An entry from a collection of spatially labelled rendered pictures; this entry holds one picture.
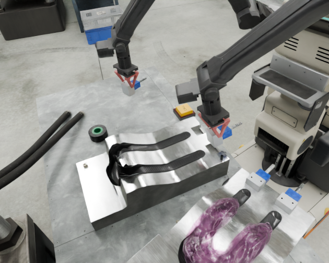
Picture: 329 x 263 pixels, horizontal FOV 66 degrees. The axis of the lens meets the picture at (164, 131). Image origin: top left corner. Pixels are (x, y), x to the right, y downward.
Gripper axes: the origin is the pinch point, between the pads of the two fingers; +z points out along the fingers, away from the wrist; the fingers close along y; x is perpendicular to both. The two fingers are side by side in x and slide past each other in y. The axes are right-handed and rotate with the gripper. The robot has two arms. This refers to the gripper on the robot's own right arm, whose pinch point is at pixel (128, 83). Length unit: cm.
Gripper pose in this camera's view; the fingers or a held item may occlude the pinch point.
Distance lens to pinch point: 119.0
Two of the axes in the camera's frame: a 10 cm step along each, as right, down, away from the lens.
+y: 7.1, 4.5, -5.4
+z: 0.6, 7.2, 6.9
